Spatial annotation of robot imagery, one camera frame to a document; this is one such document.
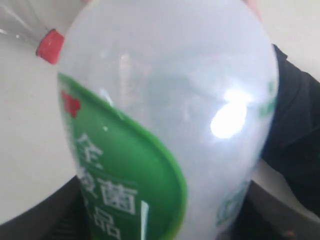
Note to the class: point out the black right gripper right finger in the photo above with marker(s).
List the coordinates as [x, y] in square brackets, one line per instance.
[264, 217]

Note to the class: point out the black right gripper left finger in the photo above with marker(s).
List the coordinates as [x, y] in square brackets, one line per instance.
[61, 216]

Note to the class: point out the white green label yogurt bottle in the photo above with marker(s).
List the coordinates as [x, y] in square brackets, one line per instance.
[166, 106]

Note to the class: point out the clear cola bottle red label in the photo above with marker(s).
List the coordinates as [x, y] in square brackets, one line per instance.
[19, 20]

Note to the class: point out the black sleeved forearm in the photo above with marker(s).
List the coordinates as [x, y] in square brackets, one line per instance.
[293, 144]

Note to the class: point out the person's open hand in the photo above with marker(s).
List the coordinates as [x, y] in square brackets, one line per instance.
[253, 6]

